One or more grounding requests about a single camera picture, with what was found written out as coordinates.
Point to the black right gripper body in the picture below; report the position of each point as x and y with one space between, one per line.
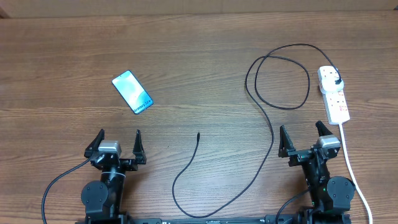
300 155

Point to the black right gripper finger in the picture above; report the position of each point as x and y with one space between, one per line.
286 145
322 129

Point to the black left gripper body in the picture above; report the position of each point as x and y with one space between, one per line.
126 165

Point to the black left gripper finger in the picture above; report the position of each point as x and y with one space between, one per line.
94 145
138 150

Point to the blue Galaxy smartphone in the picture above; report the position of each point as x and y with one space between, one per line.
132 92

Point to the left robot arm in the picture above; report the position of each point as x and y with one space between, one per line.
102 198

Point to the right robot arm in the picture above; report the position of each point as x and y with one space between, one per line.
331 196

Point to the white charger plug adapter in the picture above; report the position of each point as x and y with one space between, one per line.
330 85

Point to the white power strip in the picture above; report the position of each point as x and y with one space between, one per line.
335 103

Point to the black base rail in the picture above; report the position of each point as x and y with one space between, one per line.
268 219

